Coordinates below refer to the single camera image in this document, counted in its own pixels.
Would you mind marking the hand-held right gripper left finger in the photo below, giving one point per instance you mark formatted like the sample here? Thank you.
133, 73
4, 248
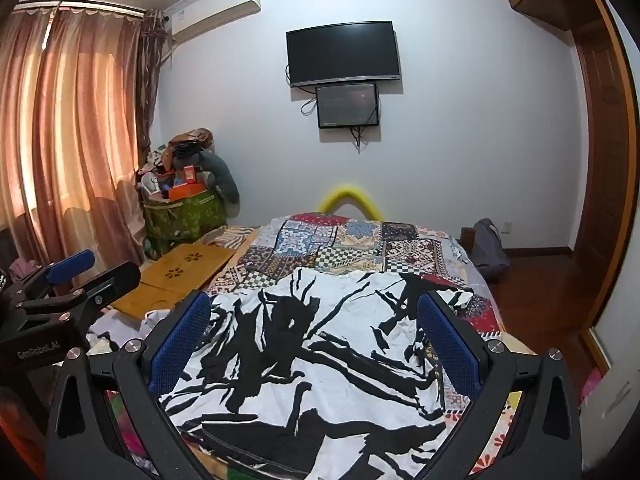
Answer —
180, 341

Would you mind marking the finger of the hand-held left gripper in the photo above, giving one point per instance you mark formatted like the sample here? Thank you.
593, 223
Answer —
70, 266
112, 280

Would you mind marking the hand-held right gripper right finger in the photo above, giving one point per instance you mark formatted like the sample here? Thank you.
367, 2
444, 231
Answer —
448, 346

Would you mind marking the black and white printed shirt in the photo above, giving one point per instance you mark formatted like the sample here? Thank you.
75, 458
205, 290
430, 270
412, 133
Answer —
345, 340

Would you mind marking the wooden lap desk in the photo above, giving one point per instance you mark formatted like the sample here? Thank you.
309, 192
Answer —
175, 272

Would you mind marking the green patterned storage bag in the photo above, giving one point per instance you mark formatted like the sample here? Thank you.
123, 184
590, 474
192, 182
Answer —
180, 220

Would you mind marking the grey fabric bag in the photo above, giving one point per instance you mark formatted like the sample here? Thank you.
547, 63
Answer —
487, 250

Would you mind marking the orange box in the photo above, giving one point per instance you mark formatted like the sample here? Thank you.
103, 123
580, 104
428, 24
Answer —
186, 191

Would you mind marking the pink brown curtain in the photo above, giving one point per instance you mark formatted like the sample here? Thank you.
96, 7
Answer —
75, 135

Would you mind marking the patchwork printed blanket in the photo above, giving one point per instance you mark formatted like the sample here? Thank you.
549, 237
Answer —
360, 245

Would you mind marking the pink slipper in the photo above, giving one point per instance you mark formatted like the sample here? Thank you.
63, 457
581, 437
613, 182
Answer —
591, 385

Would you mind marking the grey plush cushion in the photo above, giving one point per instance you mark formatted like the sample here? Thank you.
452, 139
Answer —
222, 175

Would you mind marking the brown crumpled bag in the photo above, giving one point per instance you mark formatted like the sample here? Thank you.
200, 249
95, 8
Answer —
190, 139

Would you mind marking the yellow foam tube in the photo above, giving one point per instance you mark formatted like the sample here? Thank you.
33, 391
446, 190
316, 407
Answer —
345, 194

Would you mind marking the brown wooden door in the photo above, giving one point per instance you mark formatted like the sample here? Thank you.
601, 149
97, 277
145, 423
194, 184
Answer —
602, 160

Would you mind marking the white air conditioner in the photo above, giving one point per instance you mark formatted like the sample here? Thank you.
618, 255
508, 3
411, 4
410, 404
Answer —
215, 10

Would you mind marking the wooden bed post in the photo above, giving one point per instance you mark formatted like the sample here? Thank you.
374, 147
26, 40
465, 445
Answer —
466, 240

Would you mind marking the white wall outlet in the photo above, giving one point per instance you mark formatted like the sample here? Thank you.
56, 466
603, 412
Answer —
507, 227

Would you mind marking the small black wall monitor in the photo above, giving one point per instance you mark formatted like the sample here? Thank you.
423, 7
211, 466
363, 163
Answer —
347, 105

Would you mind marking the large black wall television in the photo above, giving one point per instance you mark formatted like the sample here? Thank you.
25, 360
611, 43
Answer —
342, 52

